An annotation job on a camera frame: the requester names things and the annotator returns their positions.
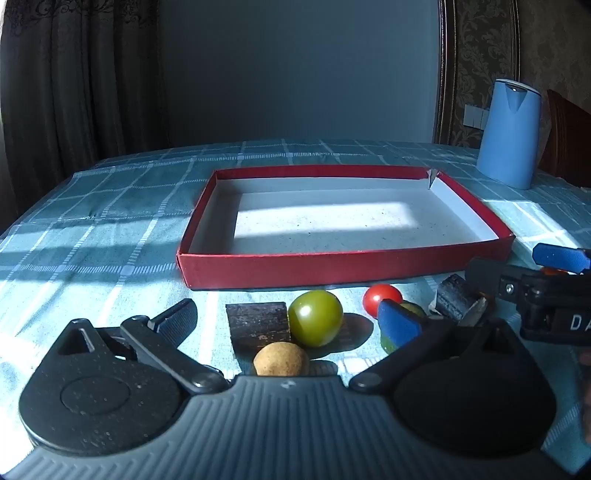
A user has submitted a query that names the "red cardboard box lid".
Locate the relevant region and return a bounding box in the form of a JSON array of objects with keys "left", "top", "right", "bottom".
[{"left": 177, "top": 165, "right": 516, "bottom": 291}]

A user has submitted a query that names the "blue electric kettle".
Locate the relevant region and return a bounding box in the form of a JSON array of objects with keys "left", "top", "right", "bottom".
[{"left": 475, "top": 78, "right": 542, "bottom": 191}]

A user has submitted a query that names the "brown wooden chair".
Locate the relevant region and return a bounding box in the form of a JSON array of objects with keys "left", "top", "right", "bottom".
[{"left": 538, "top": 89, "right": 591, "bottom": 190}]

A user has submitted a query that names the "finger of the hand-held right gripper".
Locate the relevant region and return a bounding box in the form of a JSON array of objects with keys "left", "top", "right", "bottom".
[
  {"left": 464, "top": 257, "right": 523, "bottom": 302},
  {"left": 532, "top": 243, "right": 591, "bottom": 271}
]

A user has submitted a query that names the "brown patterned curtain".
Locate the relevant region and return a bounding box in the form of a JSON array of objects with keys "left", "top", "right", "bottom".
[{"left": 0, "top": 0, "right": 169, "bottom": 232}]

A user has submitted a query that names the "dark sugarcane piece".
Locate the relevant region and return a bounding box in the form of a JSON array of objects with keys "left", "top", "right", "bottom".
[{"left": 436, "top": 274, "right": 486, "bottom": 324}]

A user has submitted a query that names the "red cherry tomato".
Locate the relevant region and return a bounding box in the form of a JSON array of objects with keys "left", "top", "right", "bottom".
[{"left": 362, "top": 284, "right": 403, "bottom": 318}]

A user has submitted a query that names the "dark wooden door frame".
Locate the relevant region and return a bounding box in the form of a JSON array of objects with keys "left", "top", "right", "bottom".
[{"left": 434, "top": 0, "right": 522, "bottom": 148}]

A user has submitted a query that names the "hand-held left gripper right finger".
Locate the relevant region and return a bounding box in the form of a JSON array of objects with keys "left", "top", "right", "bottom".
[{"left": 348, "top": 299, "right": 532, "bottom": 395}]

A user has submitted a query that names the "white wall switch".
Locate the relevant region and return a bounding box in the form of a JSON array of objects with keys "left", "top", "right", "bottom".
[{"left": 463, "top": 104, "right": 492, "bottom": 127}]

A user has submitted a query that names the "dark square wood block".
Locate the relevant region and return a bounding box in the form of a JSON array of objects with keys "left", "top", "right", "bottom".
[{"left": 226, "top": 302, "right": 291, "bottom": 357}]

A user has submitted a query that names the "large green tomato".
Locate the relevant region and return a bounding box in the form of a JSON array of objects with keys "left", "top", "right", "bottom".
[{"left": 288, "top": 289, "right": 344, "bottom": 348}]

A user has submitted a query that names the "teal checked tablecloth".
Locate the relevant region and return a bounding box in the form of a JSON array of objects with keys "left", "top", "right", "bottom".
[{"left": 0, "top": 138, "right": 591, "bottom": 467}]

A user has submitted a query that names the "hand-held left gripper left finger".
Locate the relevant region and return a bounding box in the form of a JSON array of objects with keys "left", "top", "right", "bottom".
[{"left": 46, "top": 298, "right": 229, "bottom": 395}]

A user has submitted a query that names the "small green tomato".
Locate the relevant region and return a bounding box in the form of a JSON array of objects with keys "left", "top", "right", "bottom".
[{"left": 381, "top": 302, "right": 428, "bottom": 354}]

